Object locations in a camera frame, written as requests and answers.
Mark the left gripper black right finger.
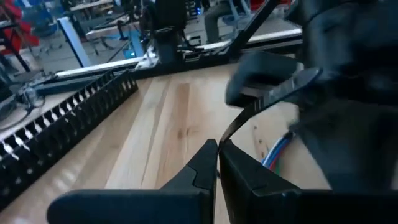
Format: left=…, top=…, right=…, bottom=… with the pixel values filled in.
left=219, top=139, right=398, bottom=224

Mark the grey office chair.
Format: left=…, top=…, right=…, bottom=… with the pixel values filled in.
left=222, top=0, right=252, bottom=27

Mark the white cable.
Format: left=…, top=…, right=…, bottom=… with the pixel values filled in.
left=261, top=139, right=289, bottom=165

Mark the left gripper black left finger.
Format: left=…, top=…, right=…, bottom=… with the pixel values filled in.
left=46, top=139, right=218, bottom=224

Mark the wooden table with blue leg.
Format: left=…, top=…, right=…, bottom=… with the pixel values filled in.
left=85, top=20, right=147, bottom=60

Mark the white post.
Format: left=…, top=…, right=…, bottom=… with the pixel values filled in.
left=57, top=16, right=91, bottom=68

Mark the bundle of coloured wires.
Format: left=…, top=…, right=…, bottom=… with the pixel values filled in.
left=267, top=149, right=285, bottom=170

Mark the black zip tie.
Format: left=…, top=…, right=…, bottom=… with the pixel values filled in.
left=218, top=67, right=323, bottom=150

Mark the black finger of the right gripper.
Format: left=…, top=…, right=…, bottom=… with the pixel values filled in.
left=290, top=102, right=398, bottom=190
left=225, top=50, right=304, bottom=109

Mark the red cabinet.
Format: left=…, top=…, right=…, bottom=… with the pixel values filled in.
left=0, top=0, right=40, bottom=56

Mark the black slotted cable duct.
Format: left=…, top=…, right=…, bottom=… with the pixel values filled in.
left=0, top=68, right=139, bottom=213

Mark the black cable coil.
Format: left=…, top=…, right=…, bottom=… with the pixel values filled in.
left=0, top=83, right=46, bottom=131

